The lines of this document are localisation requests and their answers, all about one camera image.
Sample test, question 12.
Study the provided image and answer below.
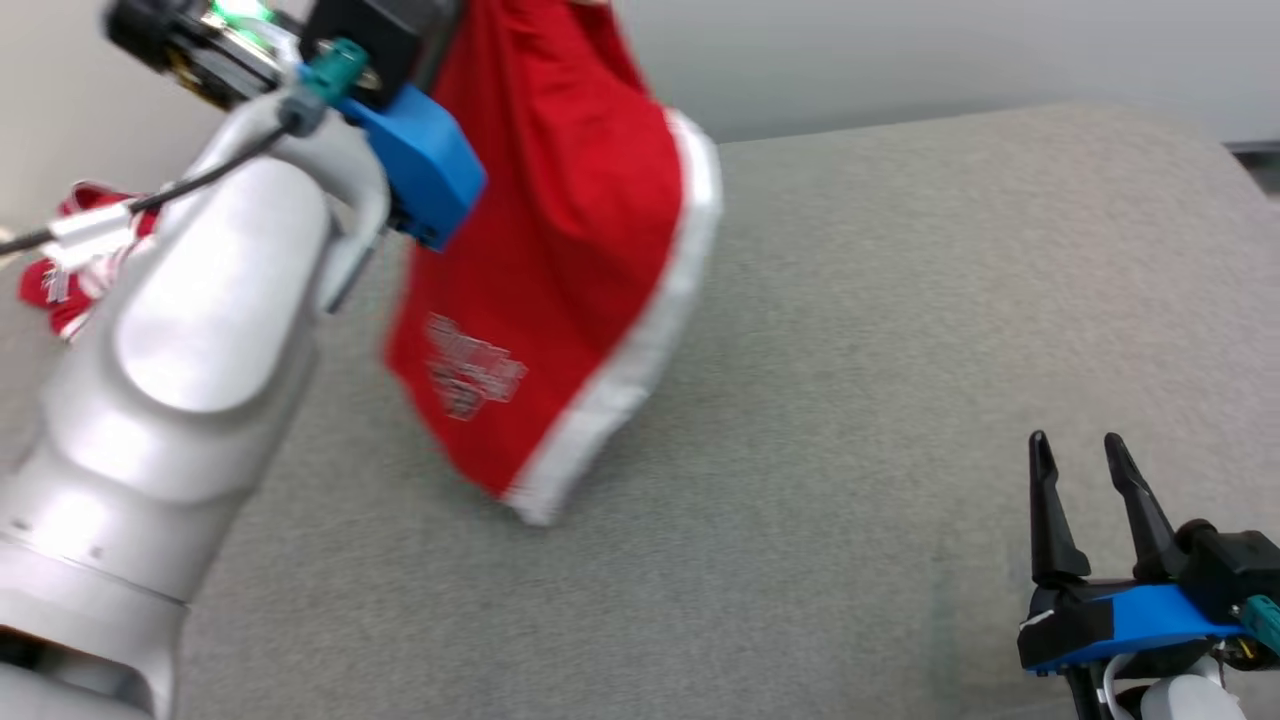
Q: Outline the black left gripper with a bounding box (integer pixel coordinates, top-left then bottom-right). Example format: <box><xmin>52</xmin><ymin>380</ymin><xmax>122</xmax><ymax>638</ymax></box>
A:
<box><xmin>105</xmin><ymin>0</ymin><xmax>301</xmax><ymax>109</ymax></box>

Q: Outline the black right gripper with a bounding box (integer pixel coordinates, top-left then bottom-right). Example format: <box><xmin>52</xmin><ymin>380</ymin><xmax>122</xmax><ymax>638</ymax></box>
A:
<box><xmin>1018</xmin><ymin>430</ymin><xmax>1187</xmax><ymax>676</ymax></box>

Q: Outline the red white sports jersey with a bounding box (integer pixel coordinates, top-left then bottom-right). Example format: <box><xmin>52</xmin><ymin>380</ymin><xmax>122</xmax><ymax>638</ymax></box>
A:
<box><xmin>18</xmin><ymin>180</ymin><xmax>161</xmax><ymax>346</ymax></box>

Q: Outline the red shorts white trim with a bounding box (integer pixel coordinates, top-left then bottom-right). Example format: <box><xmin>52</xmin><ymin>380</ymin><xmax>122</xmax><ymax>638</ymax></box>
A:
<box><xmin>383</xmin><ymin>0</ymin><xmax>723</xmax><ymax>528</ymax></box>

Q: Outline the right blue camera mount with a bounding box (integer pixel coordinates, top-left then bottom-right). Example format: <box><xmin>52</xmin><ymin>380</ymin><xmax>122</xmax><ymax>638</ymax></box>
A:
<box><xmin>1030</xmin><ymin>585</ymin><xmax>1251</xmax><ymax>673</ymax></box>

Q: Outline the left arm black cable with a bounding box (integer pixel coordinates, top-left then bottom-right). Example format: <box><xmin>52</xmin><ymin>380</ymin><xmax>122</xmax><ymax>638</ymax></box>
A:
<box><xmin>0</xmin><ymin>90</ymin><xmax>326</xmax><ymax>256</ymax></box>

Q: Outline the left teal cable connector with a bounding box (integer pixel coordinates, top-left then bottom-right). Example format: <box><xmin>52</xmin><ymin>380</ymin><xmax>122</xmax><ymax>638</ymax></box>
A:
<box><xmin>298</xmin><ymin>38</ymin><xmax>371</xmax><ymax>103</ymax></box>

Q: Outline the teal cable connector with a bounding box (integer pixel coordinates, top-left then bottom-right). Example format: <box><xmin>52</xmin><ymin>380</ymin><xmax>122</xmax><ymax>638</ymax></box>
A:
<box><xmin>1238</xmin><ymin>595</ymin><xmax>1280</xmax><ymax>656</ymax></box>
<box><xmin>298</xmin><ymin>38</ymin><xmax>371</xmax><ymax>103</ymax></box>

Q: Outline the right teal cable connector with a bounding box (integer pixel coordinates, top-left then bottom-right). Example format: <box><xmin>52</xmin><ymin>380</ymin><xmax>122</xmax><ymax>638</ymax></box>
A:
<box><xmin>1238</xmin><ymin>595</ymin><xmax>1280</xmax><ymax>656</ymax></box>

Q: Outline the white cable label tag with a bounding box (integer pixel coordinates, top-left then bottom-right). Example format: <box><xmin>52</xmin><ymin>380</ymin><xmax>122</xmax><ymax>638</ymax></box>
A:
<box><xmin>45</xmin><ymin>200</ymin><xmax>137</xmax><ymax>276</ymax></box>

